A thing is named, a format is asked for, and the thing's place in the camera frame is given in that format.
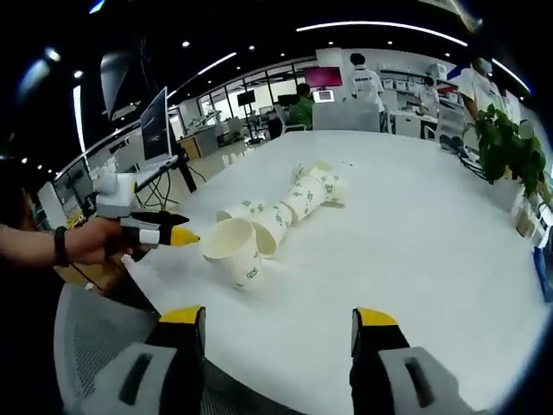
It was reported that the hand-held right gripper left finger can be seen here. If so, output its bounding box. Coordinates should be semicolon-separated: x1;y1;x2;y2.
92;304;207;415

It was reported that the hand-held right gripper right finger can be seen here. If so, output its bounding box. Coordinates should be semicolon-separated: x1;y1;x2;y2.
349;306;467;415

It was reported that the white printed paper cup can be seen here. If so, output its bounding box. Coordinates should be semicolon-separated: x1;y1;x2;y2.
201;217;265;291

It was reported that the pile of paper cups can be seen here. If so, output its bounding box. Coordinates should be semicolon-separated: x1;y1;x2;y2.
215;158;350;260

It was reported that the person's left hand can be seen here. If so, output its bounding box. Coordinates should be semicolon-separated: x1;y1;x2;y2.
67;214;142;265

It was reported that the white side desk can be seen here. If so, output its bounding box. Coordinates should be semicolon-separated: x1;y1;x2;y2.
92;156;182;188

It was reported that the black monitor stand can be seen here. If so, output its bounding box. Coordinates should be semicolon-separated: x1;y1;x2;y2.
174;146;199;195

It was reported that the black wristband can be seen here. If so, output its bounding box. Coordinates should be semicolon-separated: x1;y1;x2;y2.
53;226;71;269

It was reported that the large computer monitor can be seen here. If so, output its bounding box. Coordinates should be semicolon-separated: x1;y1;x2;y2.
140;86;175;164

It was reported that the wooden grey cabinet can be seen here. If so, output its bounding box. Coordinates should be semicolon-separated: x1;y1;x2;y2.
178;132;218;162

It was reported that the grey mesh office chair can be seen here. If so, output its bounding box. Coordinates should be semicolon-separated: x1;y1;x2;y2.
54;283;243;415

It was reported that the white table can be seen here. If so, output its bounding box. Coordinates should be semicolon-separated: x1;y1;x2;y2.
123;129;550;415

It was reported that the ceiling light strip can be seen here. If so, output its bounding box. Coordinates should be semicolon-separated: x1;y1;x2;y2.
166;51;239;99
296;20;471;48

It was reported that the blue box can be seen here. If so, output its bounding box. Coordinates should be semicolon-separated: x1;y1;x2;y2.
533;246;553;297

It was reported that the light grey chair back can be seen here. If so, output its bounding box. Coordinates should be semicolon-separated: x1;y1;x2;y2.
311;102;381;133

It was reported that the pink display screen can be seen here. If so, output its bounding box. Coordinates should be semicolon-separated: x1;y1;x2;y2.
304;67;342;88

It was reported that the green potted plant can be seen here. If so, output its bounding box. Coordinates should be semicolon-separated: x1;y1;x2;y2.
466;103;553;198

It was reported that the black cable tangle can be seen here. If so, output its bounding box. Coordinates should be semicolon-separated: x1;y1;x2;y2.
137;176;175;208

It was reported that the thin black cable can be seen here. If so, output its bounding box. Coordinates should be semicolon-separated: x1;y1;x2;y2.
68;261;105;292

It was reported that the dark straps bundle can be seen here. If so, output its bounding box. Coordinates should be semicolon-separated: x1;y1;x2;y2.
439;136;481;174

